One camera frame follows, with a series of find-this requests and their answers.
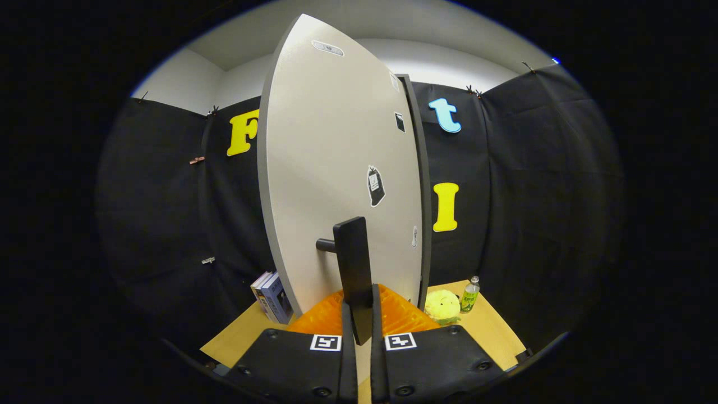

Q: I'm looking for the black backdrop cloth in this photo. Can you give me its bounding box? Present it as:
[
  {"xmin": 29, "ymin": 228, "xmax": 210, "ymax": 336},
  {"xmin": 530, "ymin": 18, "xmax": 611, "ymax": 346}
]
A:
[{"xmin": 95, "ymin": 63, "xmax": 626, "ymax": 360}]

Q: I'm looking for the beige shoe cabinet door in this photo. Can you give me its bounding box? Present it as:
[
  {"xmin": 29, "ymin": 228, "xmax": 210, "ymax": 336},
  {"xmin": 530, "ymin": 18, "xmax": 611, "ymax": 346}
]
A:
[{"xmin": 257, "ymin": 14, "xmax": 424, "ymax": 318}]

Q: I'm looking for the white book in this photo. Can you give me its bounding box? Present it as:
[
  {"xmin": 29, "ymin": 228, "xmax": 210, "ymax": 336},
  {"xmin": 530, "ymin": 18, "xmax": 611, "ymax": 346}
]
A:
[{"xmin": 251, "ymin": 271, "xmax": 275, "ymax": 320}]

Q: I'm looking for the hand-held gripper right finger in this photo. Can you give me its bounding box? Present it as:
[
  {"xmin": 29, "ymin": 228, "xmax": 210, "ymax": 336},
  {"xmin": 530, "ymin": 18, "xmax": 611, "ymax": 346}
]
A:
[{"xmin": 370, "ymin": 283, "xmax": 505, "ymax": 404}]

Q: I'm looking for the grey shoe cabinet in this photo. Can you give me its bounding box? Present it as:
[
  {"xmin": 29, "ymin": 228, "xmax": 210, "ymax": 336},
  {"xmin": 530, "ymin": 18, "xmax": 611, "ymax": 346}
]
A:
[{"xmin": 395, "ymin": 73, "xmax": 432, "ymax": 295}]

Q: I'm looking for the blue book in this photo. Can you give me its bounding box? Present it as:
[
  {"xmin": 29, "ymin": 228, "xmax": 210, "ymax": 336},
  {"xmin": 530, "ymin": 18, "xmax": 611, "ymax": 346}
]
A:
[{"xmin": 261, "ymin": 273, "xmax": 294, "ymax": 325}]

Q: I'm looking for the yellow plush toy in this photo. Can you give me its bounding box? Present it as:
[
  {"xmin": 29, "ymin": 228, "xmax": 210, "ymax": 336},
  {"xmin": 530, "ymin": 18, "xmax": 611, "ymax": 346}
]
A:
[{"xmin": 424, "ymin": 289, "xmax": 462, "ymax": 326}]

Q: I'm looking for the green label bottle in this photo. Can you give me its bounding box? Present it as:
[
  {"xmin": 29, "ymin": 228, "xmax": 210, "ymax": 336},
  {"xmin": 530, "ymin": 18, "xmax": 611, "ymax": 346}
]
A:
[{"xmin": 460, "ymin": 276, "xmax": 481, "ymax": 314}]

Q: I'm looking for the black door handle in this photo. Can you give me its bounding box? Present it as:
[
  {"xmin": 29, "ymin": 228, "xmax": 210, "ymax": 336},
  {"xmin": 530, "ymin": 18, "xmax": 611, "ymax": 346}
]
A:
[{"xmin": 316, "ymin": 217, "xmax": 375, "ymax": 346}]

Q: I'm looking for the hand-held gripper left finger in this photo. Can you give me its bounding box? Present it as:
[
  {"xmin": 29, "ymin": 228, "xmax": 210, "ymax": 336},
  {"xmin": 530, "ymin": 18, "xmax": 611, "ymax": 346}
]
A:
[{"xmin": 224, "ymin": 289, "xmax": 360, "ymax": 404}]

